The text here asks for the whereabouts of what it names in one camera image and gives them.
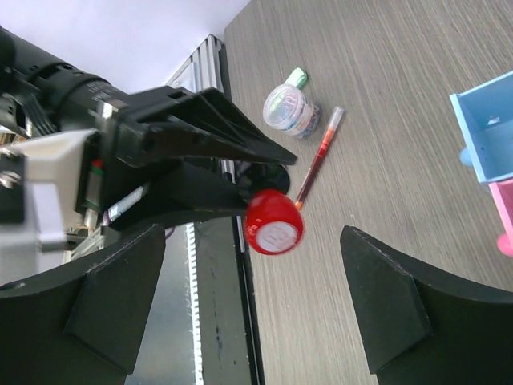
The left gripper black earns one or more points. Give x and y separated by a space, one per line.
145 138

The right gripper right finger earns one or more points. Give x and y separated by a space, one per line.
422 325

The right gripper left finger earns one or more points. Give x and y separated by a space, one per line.
82 322

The red black stamp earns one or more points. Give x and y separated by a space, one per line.
273 225

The pink plastic bin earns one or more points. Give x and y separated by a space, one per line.
502 195

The light blue front bin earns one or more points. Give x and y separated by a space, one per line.
484 115

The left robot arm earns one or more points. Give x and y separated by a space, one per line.
38 88

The clear paperclip jar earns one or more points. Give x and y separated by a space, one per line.
288 110

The green mini highlighter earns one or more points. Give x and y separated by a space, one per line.
297 78

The aluminium frame rail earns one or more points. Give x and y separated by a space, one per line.
202 69

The white slotted cable duct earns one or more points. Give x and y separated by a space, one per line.
194 303

